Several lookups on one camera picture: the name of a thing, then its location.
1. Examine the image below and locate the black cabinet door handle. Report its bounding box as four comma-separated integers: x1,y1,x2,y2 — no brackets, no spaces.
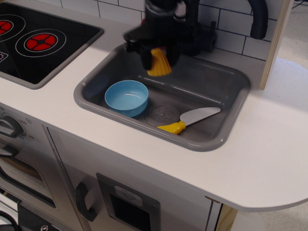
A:
75,182,97,222

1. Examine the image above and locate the yellow handled toy spatula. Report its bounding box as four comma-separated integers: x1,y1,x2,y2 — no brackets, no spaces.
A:
157,107,221,135

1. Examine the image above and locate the light blue bowl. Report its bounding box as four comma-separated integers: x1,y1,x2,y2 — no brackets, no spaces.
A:
104,80,149,117

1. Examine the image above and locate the toy oven door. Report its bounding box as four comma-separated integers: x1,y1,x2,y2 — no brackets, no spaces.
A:
0,137,57,210

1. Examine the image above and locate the wooden side panel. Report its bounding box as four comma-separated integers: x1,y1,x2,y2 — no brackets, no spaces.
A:
259,0,294,90

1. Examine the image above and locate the yellow toy corn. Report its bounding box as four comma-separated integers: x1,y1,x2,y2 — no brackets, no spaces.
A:
147,48,172,77

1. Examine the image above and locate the grey dispenser panel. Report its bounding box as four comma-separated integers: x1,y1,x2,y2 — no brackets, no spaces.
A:
96,173,161,231

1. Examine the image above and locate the grey plastic sink basin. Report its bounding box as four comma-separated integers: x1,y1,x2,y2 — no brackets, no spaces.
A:
74,46,250,152

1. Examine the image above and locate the black toy stovetop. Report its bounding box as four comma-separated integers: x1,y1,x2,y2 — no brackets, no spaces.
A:
0,2,104,90

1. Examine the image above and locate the black cable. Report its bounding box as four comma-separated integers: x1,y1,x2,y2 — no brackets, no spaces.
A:
0,210,20,231

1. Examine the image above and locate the black toy faucet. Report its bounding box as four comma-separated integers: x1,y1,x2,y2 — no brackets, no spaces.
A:
198,0,270,60

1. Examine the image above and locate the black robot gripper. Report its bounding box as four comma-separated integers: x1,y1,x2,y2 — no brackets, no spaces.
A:
123,4,181,70

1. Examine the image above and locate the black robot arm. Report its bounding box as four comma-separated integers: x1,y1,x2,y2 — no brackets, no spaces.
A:
123,0,200,70

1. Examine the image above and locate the white cabinet door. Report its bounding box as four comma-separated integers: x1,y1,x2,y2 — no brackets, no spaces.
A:
48,128,219,231

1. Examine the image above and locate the grey oven knob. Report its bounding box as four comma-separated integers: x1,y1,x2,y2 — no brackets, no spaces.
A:
0,115,26,138

